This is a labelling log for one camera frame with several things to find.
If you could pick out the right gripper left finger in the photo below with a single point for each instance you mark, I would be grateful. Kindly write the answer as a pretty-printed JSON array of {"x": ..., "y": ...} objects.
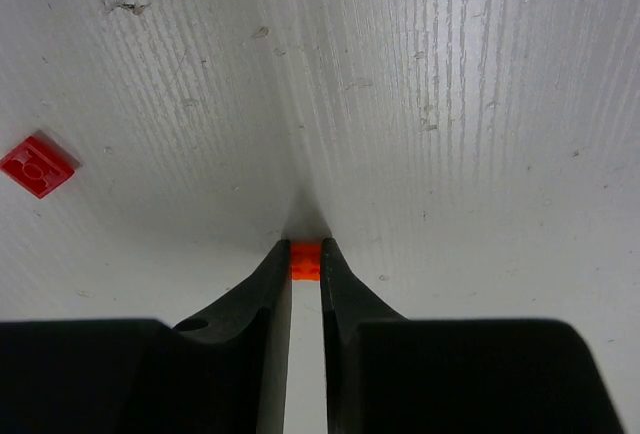
[{"x": 221, "y": 370}]

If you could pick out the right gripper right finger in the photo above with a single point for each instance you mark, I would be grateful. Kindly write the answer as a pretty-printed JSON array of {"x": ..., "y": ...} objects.
[{"x": 389, "y": 374}]

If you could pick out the small orange lego stud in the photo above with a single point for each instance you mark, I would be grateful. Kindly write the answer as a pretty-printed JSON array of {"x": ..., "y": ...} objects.
[{"x": 305, "y": 261}]

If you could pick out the small red lego plate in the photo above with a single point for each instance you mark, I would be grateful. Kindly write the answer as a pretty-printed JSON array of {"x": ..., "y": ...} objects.
[{"x": 39, "y": 164}]

